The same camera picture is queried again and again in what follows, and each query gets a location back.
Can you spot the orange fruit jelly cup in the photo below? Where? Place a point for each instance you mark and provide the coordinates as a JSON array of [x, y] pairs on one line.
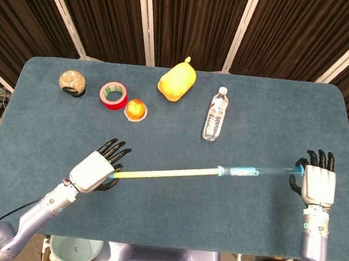
[[135, 108]]

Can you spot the blue table cloth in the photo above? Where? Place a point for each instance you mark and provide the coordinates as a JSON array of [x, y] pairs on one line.
[[167, 215]]

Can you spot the round glass jar of grains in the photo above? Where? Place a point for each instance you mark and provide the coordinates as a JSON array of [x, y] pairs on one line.
[[72, 80]]

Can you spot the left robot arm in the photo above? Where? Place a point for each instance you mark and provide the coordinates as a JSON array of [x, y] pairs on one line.
[[32, 212]]

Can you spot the yellow plush bag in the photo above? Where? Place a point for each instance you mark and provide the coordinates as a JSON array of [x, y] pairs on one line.
[[175, 81]]

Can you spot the blue and yellow water pump toy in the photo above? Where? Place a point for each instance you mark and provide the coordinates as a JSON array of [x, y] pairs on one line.
[[241, 172]]

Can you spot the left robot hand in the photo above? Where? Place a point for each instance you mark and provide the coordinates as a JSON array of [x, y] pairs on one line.
[[91, 172]]

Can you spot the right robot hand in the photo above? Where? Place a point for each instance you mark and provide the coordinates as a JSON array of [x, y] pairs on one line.
[[318, 185]]

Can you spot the light blue bucket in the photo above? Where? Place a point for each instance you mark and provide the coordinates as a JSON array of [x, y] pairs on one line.
[[75, 250]]

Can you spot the red tape roll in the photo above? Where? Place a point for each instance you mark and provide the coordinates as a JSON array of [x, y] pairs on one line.
[[112, 106]]

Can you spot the clear plastic water bottle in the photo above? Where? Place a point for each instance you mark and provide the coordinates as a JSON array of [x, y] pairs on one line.
[[215, 118]]

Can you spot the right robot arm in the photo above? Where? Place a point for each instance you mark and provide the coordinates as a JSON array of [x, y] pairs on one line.
[[313, 240]]

